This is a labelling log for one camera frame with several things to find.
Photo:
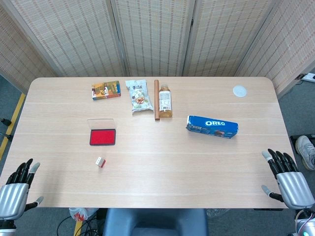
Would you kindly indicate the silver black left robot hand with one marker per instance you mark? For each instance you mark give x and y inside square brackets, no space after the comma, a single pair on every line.
[13,196]

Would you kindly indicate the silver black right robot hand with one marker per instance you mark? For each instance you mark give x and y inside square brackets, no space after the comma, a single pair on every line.
[294,189]

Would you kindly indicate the small red white stamp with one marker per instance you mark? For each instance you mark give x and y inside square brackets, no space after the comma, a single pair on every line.
[100,162]

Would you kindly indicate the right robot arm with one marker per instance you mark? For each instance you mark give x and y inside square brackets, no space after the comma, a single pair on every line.
[306,223]

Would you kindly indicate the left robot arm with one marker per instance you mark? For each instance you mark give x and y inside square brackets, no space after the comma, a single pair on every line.
[6,227]

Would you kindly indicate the grey white sneaker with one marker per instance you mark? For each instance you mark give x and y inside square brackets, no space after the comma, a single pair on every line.
[306,151]

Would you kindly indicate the white red plastic bag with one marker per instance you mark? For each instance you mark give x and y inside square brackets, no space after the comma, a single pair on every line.
[80,214]

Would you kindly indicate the clear plastic bag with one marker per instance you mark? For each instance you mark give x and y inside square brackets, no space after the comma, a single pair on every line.
[214,213]

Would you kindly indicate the blue Oreo cookie box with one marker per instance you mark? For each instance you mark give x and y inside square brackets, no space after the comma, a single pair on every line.
[211,126]

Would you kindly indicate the red ink pad clear lid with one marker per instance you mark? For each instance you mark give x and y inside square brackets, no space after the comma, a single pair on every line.
[102,137]

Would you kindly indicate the white round table grommet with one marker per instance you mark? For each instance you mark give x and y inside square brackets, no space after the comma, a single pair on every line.
[239,91]

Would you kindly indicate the white power strip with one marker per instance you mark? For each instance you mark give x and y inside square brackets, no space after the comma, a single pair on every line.
[307,77]

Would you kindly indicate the woven folding screen panel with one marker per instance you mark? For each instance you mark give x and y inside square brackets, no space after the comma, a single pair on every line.
[290,44]
[73,37]
[152,37]
[14,56]
[226,37]

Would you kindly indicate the colourful orange snack box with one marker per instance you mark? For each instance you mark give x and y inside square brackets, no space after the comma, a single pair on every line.
[106,90]

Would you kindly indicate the yellow drink bottle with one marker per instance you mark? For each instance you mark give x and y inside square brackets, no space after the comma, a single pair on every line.
[165,102]

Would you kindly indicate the white nut snack bag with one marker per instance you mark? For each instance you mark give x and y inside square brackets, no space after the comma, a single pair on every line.
[139,97]

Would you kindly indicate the wooden rolling pin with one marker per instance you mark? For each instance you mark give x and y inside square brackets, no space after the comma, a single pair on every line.
[156,100]

